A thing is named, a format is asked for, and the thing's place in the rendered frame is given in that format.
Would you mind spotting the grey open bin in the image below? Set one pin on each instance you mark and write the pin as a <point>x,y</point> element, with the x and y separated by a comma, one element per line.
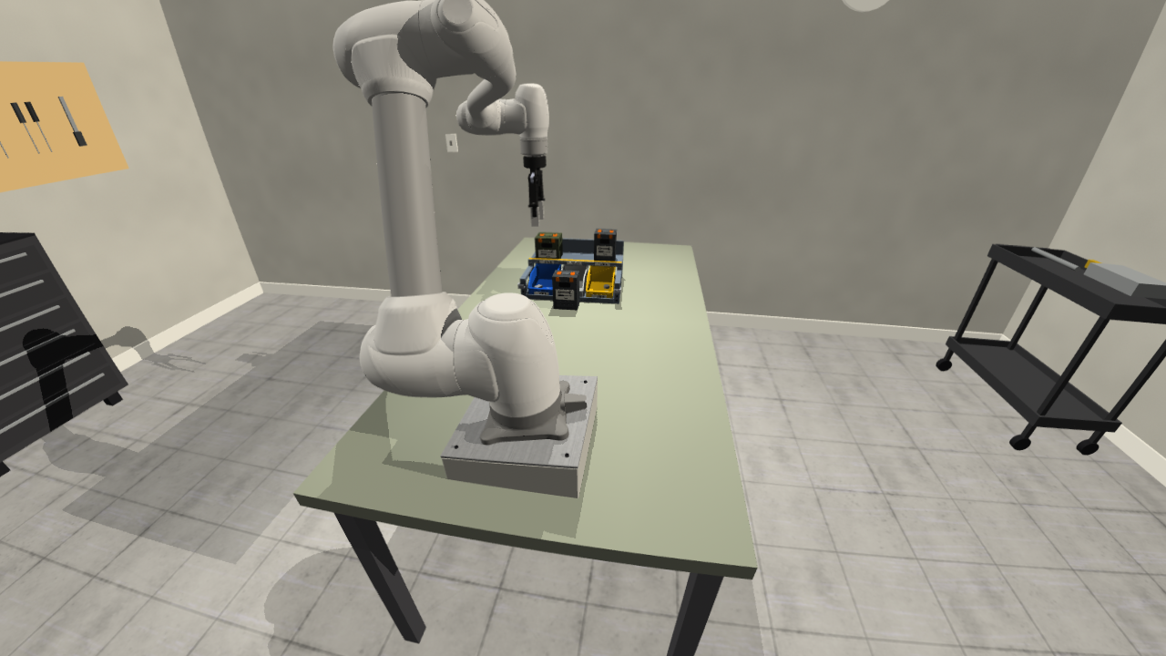
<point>583,274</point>

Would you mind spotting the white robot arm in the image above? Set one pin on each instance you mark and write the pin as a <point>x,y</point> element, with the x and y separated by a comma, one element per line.
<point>504,353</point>

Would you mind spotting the black case with handle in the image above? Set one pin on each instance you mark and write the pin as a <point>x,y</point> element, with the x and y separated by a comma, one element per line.
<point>605,245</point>

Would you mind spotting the blue bin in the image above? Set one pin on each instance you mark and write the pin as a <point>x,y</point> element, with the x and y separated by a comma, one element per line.
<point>542,274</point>

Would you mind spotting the dark grey metal shelf rack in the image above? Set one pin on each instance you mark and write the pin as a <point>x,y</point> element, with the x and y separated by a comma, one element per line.
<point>578,249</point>

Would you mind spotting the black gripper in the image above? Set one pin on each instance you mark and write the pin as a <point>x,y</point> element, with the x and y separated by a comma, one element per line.
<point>535,190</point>

